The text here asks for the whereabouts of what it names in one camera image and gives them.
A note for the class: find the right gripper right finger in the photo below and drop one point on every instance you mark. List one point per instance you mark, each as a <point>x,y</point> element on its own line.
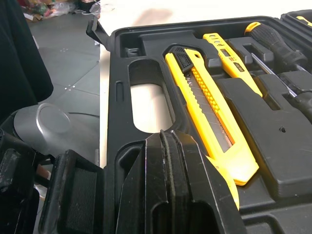
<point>195,175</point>

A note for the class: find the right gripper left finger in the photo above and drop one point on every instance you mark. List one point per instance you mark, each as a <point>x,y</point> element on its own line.
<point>143,185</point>

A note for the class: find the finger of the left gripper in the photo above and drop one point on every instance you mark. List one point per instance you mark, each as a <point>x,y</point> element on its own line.
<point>78,195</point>
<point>17,175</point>

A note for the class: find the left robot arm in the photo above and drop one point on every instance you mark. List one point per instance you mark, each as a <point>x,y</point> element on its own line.
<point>46,126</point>

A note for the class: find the black plastic tool case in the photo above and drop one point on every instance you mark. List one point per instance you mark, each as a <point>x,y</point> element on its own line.
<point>268,146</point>

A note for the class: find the yellow tool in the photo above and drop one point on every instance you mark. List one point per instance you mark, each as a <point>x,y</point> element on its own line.
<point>304,20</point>

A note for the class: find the yellow utility knife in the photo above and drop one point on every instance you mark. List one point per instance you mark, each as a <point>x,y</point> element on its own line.
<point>207,109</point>

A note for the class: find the yellow tester pen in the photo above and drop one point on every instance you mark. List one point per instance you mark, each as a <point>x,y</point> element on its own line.
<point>230,62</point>

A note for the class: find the robot body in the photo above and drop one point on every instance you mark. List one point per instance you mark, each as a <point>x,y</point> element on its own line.
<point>17,53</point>

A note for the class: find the cardboard box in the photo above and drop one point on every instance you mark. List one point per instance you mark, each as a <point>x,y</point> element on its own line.
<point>36,15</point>

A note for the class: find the clear plastic bag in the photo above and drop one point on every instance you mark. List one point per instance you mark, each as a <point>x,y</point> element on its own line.
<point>54,7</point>

